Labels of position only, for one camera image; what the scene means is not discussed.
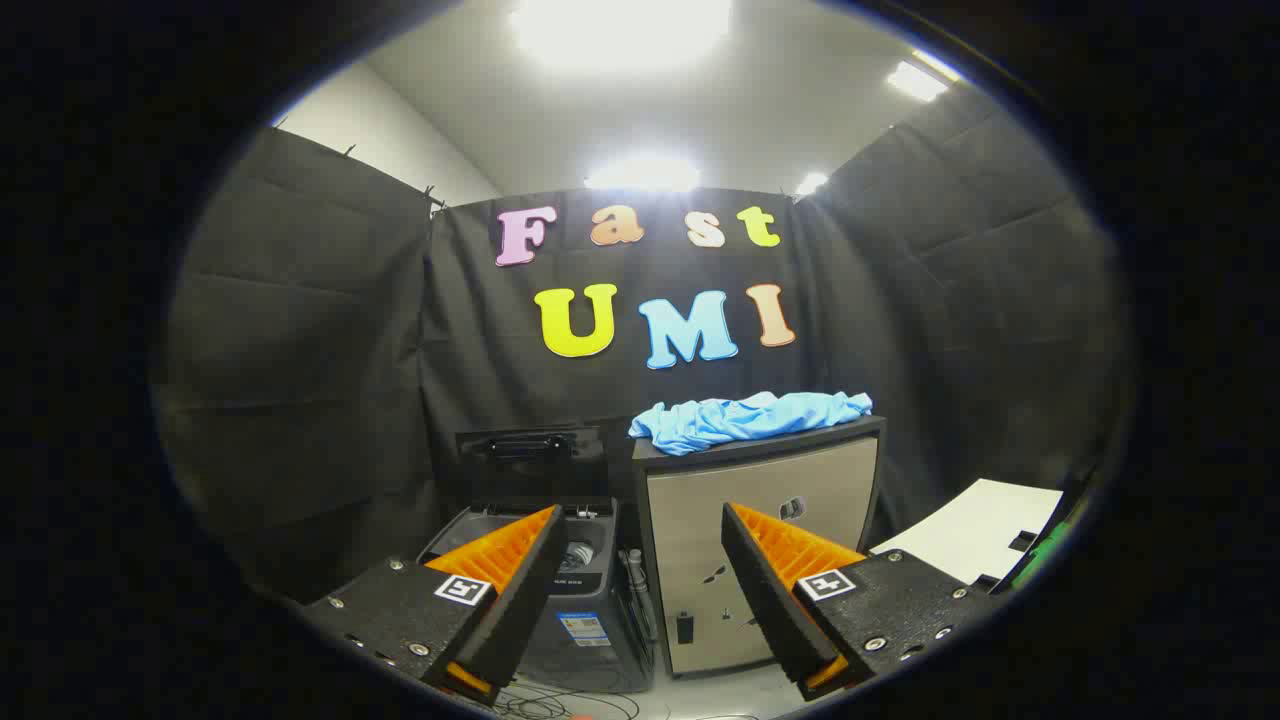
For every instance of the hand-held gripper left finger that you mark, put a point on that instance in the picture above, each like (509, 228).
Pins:
(520, 600)

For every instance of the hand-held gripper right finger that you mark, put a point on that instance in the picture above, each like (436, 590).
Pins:
(770, 600)

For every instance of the dark grey washing machine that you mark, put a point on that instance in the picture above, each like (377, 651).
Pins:
(590, 655)

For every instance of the transparent washing machine lid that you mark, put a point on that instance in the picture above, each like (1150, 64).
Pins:
(530, 472)

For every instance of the light blue polo shirt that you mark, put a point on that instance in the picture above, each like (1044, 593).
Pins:
(740, 418)

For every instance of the white flat panel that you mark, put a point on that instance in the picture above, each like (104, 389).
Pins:
(975, 530)

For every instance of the green object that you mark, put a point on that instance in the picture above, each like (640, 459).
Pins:
(1050, 550)

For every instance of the black backdrop cloth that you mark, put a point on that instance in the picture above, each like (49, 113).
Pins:
(300, 350)

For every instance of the ceiling light panel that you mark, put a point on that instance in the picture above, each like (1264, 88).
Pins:
(642, 175)
(811, 183)
(915, 80)
(620, 30)

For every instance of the grey cabinet with black frame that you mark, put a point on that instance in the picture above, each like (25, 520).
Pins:
(700, 520)

